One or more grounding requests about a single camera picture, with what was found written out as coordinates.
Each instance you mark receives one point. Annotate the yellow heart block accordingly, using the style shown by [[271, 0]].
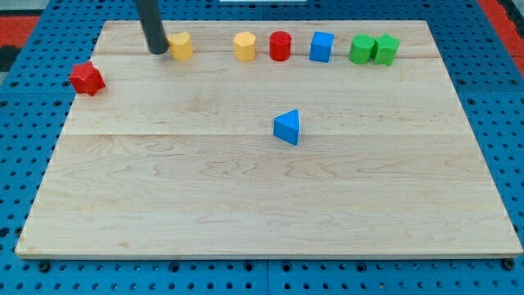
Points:
[[180, 46]]

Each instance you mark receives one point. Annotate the green star block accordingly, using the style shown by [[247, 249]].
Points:
[[386, 47]]

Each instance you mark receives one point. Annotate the red star block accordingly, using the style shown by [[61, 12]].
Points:
[[86, 78]]

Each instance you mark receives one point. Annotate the blue triangle block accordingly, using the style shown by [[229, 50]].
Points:
[[287, 127]]

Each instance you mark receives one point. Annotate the light wooden board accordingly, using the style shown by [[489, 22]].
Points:
[[177, 160]]

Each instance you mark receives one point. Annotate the yellow hexagon block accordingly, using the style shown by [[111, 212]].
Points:
[[244, 45]]

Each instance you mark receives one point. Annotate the red cylinder block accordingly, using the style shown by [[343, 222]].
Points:
[[280, 45]]

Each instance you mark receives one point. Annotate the blue cube block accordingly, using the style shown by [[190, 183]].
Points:
[[321, 46]]

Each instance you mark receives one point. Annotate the green cylinder block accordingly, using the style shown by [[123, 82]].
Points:
[[361, 49]]

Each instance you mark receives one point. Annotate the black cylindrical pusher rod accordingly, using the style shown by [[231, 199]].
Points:
[[152, 26]]

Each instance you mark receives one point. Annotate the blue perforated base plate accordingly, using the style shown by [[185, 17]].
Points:
[[36, 97]]

